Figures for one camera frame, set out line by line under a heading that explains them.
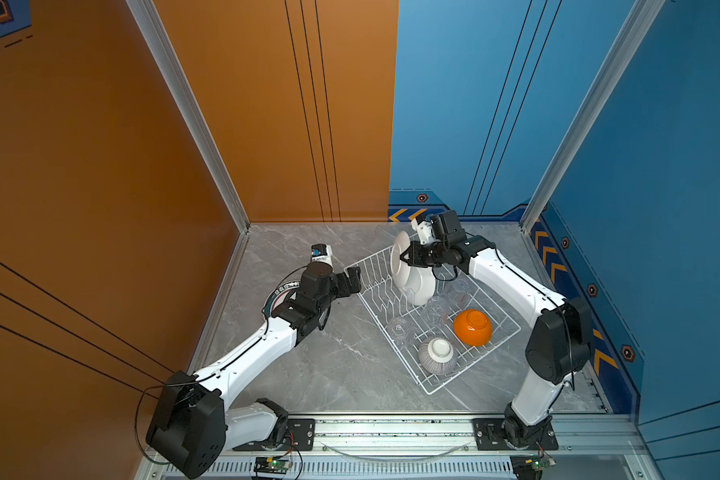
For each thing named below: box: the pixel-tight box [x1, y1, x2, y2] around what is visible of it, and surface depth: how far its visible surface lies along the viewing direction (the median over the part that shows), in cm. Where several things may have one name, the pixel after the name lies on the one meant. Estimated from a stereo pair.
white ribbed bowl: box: [418, 337, 457, 375], surface depth 81 cm
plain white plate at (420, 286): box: [403, 266, 436, 306], surface depth 91 cm
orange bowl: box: [453, 309, 493, 347], surface depth 88 cm
